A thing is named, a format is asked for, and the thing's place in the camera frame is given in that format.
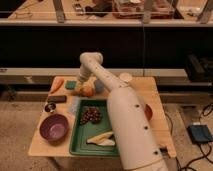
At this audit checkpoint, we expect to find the black handled knife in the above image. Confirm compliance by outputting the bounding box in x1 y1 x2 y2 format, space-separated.
159 144 168 153

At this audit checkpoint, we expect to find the orange carrot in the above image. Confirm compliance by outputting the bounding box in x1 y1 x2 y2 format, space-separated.
50 78 64 94

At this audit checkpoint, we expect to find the wooden table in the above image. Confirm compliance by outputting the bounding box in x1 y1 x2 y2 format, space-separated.
28 76 177 158

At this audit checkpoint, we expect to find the black rectangular block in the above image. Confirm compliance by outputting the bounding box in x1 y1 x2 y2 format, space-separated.
47 95 67 103

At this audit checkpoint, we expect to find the bunch of dark grapes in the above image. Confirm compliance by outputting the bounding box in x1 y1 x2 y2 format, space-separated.
80 107 102 125

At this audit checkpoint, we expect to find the white paper cup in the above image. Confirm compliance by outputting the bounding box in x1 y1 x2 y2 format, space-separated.
119 73 133 83

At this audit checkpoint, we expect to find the black power adapter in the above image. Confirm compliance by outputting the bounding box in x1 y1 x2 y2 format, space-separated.
187 125 213 144

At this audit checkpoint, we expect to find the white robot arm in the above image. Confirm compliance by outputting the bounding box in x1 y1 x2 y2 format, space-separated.
77 52 169 171

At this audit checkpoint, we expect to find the black cable on floor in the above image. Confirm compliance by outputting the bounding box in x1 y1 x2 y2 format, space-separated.
166 103 213 171

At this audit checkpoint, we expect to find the green sponge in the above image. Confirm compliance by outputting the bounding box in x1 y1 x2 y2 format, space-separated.
65 80 77 90

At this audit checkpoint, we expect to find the green plastic tray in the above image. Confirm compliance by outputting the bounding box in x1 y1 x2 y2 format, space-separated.
69 99 119 156

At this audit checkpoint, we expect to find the small metal cup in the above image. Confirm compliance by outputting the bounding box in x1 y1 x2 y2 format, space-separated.
44 103 56 113

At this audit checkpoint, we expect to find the red bowl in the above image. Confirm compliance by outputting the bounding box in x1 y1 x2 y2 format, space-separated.
145 104 153 121

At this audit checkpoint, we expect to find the grey blue cup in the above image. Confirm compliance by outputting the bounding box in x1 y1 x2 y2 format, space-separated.
94 80 104 94

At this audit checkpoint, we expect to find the purple bowl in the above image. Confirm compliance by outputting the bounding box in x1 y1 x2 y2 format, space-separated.
39 114 69 142

